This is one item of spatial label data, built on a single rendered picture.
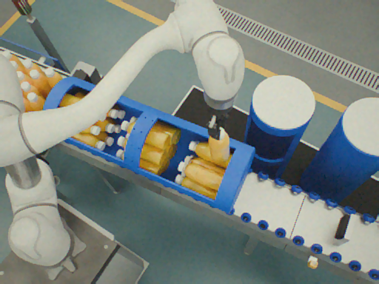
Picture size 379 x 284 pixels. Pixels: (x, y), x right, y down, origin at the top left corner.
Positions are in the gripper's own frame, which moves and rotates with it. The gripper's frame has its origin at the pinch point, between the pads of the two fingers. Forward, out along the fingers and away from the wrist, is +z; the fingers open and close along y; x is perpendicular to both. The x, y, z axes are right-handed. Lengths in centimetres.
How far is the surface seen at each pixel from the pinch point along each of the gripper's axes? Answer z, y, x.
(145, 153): 34.1, -7.8, 28.2
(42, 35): 52, 34, 115
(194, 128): 28.3, 8.2, 13.3
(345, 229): 40, -2, -54
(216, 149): 9.4, -3.3, -0.9
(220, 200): 32.0, -13.3, -7.6
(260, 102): 45, 39, -5
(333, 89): 148, 128, -43
